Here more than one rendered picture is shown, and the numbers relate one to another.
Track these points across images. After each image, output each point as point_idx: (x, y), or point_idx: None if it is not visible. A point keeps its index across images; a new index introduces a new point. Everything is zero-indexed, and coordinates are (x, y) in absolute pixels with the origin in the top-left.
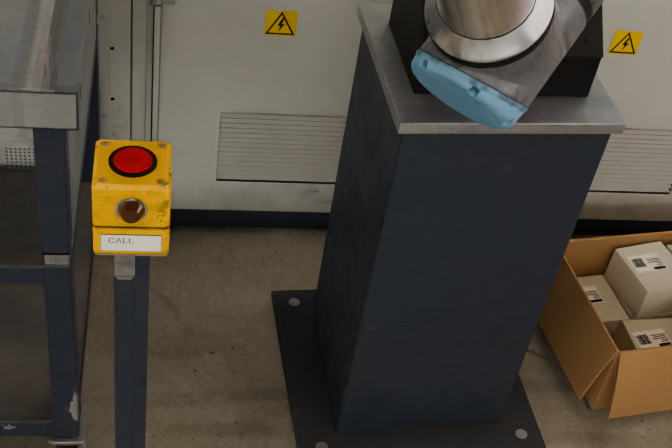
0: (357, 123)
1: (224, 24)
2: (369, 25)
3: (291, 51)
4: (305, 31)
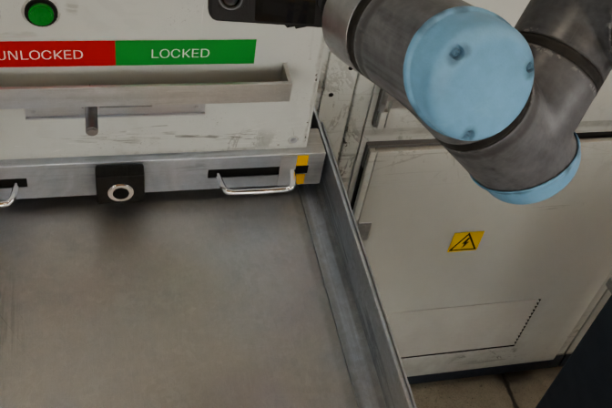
0: (596, 385)
1: (411, 249)
2: None
3: (469, 260)
4: (486, 244)
